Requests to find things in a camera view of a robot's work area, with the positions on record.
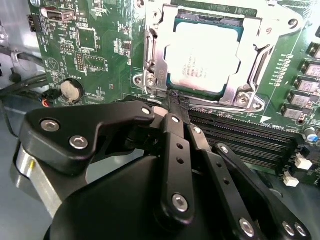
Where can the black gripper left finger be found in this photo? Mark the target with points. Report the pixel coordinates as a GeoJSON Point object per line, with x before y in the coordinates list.
{"type": "Point", "coordinates": [62, 155]}

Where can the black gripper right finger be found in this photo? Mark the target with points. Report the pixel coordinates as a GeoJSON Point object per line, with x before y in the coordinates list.
{"type": "Point", "coordinates": [250, 190]}

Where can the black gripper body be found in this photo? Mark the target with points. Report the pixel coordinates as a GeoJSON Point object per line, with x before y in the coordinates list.
{"type": "Point", "coordinates": [112, 205]}

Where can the metal socket cover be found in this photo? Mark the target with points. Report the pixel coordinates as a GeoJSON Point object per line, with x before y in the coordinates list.
{"type": "Point", "coordinates": [160, 65]}

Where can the silver CPU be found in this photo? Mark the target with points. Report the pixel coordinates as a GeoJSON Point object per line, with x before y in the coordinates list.
{"type": "Point", "coordinates": [202, 55]}

